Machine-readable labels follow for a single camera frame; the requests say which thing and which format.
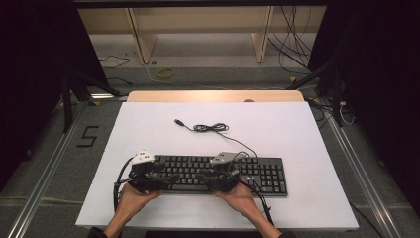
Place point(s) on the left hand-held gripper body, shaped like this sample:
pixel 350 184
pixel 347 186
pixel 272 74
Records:
pixel 143 178

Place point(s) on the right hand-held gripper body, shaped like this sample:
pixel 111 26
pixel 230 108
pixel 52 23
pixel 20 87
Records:
pixel 224 175

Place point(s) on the black computer keyboard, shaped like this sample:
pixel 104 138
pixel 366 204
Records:
pixel 267 175

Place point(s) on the person's left hand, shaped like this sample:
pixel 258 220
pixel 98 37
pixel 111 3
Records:
pixel 132 205

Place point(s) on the person's right hand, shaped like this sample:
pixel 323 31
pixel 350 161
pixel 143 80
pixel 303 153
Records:
pixel 241 201

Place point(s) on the light wooden table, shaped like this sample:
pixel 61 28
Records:
pixel 211 96

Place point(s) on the short aluminium bar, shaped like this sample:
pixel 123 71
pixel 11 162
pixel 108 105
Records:
pixel 105 96

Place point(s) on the yellow tape roll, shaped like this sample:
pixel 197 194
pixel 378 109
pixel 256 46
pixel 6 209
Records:
pixel 159 73

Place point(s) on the black metal stand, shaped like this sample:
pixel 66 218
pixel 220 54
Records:
pixel 336 99
pixel 67 109

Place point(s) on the dark curtain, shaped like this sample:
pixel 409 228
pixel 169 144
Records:
pixel 383 99
pixel 36 82

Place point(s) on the long aluminium floor rail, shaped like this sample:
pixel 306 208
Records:
pixel 43 185
pixel 363 178

